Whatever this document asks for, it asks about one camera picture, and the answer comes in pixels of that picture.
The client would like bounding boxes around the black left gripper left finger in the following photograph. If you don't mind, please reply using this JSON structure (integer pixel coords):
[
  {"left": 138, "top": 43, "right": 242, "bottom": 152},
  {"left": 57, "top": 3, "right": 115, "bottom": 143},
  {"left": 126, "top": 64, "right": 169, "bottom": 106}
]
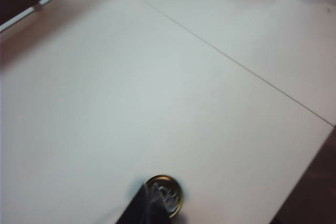
[{"left": 114, "top": 183, "right": 151, "bottom": 224}]

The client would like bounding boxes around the red tomato paste can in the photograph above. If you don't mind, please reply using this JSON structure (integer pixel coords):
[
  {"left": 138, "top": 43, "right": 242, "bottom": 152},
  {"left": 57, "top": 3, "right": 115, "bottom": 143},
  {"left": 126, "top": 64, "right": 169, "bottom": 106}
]
[{"left": 143, "top": 174, "right": 185, "bottom": 220}]

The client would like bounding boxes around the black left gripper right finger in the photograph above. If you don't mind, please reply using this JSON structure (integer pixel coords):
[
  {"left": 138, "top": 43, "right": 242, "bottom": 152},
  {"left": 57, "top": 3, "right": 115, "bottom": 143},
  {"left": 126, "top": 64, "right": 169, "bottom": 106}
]
[{"left": 146, "top": 183, "right": 173, "bottom": 224}]

